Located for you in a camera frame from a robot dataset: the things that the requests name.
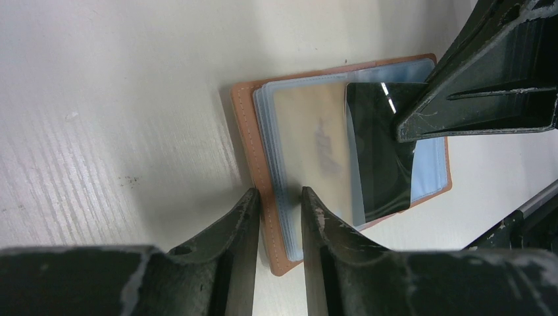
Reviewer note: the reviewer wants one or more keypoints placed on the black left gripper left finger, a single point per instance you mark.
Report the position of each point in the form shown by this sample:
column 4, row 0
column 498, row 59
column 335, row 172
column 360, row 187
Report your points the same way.
column 212, row 273

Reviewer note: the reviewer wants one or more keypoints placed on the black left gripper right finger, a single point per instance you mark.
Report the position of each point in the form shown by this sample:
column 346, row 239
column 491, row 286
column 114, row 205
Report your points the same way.
column 348, row 274

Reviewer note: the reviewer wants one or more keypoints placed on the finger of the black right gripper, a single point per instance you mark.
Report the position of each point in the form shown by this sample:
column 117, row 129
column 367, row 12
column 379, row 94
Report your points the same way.
column 523, row 106
column 483, row 51

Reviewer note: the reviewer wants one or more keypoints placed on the glossy black card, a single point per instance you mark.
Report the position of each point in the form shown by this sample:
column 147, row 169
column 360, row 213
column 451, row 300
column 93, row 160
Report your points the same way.
column 385, row 164

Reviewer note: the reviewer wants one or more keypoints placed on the aluminium frame rail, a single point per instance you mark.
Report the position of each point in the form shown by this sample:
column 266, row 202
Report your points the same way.
column 540, row 196

